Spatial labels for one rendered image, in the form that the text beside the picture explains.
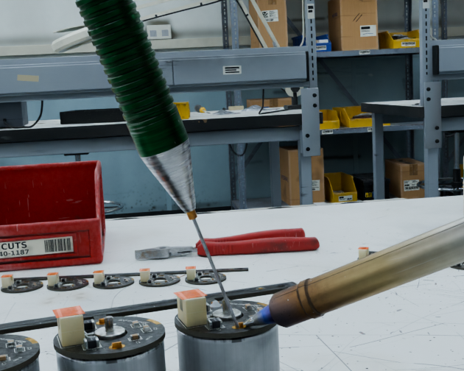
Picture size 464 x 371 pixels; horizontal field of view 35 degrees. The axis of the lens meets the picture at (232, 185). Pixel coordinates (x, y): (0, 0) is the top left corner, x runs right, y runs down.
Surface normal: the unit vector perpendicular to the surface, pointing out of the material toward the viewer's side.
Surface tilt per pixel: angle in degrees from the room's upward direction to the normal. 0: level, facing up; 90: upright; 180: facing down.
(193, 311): 90
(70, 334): 90
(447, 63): 90
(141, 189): 90
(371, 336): 0
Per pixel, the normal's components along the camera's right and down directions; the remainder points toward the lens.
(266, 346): 0.73, 0.06
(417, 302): -0.05, -0.99
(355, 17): 0.03, 0.07
